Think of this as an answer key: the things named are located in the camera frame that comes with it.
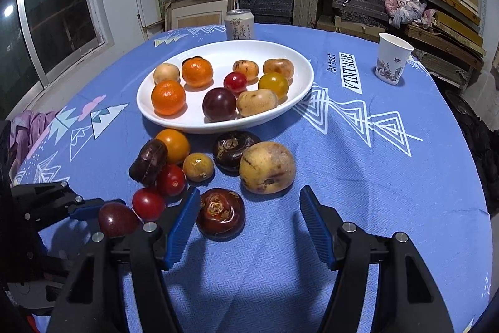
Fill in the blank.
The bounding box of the pink cloth bundle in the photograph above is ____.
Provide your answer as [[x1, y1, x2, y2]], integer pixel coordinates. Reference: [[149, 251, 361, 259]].
[[384, 0, 437, 28]]

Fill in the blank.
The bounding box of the white framed window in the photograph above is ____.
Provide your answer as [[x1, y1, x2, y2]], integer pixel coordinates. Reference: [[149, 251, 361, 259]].
[[16, 0, 114, 88]]

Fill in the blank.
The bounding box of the tan upright folder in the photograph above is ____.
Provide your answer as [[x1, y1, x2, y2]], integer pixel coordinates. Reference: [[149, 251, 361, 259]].
[[292, 0, 322, 28]]

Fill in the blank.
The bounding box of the stack of yellow flat boxes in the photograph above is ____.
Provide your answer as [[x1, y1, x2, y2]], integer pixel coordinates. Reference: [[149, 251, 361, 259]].
[[398, 0, 486, 56]]

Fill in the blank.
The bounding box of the pale yellow round fruit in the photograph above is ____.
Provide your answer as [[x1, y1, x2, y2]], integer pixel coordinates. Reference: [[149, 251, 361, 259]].
[[153, 62, 181, 86]]

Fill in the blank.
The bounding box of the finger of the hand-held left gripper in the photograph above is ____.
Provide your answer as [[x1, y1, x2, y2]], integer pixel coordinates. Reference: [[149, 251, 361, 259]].
[[11, 181, 105, 226]]

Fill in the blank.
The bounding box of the blue patterned tablecloth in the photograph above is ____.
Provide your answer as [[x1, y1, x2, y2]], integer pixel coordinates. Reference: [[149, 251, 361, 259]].
[[12, 24, 491, 333]]

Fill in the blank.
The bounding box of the large yellow passion fruit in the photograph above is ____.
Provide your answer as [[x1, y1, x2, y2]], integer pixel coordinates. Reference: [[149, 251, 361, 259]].
[[239, 141, 297, 195]]

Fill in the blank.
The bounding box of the stack of dark brown boxes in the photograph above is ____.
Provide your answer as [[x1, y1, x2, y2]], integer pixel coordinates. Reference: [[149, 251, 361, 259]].
[[331, 0, 390, 31]]

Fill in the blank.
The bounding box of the white drink can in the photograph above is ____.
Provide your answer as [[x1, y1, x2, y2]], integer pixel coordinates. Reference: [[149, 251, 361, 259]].
[[225, 9, 256, 42]]

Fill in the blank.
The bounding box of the small yellow-orange tomato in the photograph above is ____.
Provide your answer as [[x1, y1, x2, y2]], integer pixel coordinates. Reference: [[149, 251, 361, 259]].
[[182, 152, 215, 181]]

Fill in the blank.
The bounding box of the black bag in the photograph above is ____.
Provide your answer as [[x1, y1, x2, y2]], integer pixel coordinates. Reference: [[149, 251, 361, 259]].
[[444, 83, 494, 201]]

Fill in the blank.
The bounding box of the white oval plate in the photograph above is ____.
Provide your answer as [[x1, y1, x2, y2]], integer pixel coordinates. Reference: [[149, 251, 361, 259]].
[[136, 40, 315, 135]]

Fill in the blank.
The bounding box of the orange mandarin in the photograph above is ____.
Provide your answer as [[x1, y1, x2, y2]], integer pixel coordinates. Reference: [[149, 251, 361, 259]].
[[181, 58, 214, 89], [151, 80, 187, 116]]

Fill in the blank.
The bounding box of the orange-yellow tomato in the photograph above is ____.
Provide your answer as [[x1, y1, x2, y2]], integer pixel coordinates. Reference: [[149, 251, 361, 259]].
[[155, 129, 191, 165]]

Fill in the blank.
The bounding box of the tan yellow passion fruit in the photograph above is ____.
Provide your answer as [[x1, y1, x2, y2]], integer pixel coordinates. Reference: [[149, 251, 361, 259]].
[[236, 89, 279, 118]]

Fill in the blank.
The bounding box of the red tomato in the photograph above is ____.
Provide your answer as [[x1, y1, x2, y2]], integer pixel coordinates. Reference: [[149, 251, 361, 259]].
[[156, 164, 187, 197], [223, 71, 248, 92], [132, 187, 166, 222]]

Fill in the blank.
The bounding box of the spotted orange-yellow passion fruit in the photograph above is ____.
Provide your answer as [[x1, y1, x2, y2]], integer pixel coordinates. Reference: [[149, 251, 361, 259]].
[[262, 58, 294, 79]]

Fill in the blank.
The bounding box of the striped orange tomato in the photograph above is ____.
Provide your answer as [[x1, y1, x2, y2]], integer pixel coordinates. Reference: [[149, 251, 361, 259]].
[[233, 60, 260, 81]]

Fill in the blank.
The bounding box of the purple cloth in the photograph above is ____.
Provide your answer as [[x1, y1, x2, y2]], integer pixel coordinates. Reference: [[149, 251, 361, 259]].
[[10, 110, 59, 162]]

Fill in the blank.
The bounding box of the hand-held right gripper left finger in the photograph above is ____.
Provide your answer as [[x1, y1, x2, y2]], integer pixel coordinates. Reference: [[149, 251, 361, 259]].
[[47, 185, 201, 333]]

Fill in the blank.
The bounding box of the white floral paper cup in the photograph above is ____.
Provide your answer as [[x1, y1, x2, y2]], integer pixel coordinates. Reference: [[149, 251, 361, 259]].
[[375, 32, 414, 85]]

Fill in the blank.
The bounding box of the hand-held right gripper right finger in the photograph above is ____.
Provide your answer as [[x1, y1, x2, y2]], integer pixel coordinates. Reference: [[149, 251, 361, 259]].
[[299, 185, 455, 333]]

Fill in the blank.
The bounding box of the cardboard box with frame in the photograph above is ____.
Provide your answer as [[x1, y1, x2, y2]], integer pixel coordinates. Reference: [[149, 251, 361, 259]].
[[164, 0, 235, 31]]

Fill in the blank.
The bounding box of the amber yellow tomato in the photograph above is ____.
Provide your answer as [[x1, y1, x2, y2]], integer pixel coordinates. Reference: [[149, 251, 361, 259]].
[[258, 72, 289, 100]]

